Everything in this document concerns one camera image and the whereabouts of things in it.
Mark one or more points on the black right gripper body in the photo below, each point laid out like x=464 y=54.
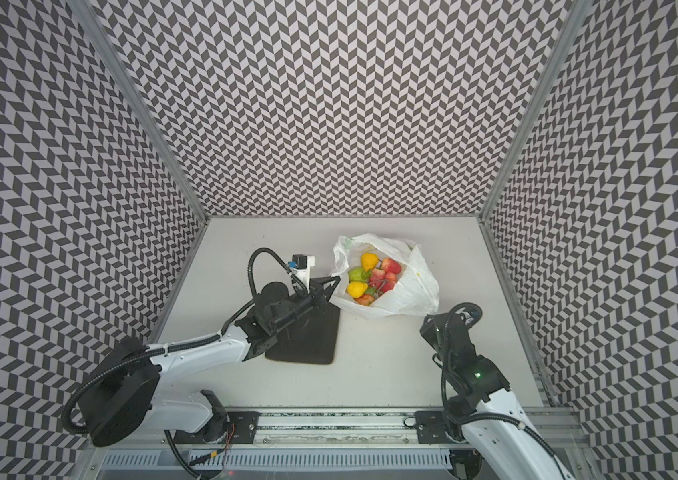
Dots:
x=435 y=332

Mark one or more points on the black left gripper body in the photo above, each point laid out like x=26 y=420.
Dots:
x=302 y=305

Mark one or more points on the yellow fake pear with leaves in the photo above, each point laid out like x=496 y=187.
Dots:
x=357 y=289

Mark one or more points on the white plastic bag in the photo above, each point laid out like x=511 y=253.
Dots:
x=416 y=292

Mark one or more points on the red fake strawberry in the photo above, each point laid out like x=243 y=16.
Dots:
x=377 y=278

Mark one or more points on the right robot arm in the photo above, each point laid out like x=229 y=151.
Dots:
x=478 y=403

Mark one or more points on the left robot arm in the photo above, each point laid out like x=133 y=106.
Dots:
x=133 y=387

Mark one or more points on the green fake fruit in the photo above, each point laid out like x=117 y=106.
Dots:
x=358 y=274

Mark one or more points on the red yellow fake apple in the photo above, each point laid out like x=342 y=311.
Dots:
x=365 y=300

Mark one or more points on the orange yellow fake fruit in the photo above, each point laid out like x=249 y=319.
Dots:
x=369 y=261

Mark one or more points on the dark red fake fruit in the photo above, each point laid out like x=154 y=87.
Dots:
x=388 y=283

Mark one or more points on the black tray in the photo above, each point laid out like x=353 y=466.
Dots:
x=309 y=341

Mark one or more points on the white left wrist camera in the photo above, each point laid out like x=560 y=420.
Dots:
x=301 y=266

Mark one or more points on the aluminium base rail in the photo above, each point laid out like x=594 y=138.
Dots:
x=355 y=427

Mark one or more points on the aluminium corner post right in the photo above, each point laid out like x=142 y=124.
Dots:
x=561 y=47

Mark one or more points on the aluminium corner post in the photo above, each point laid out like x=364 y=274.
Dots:
x=93 y=29
x=561 y=47

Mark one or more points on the aluminium corner post left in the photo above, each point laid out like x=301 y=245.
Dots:
x=93 y=29

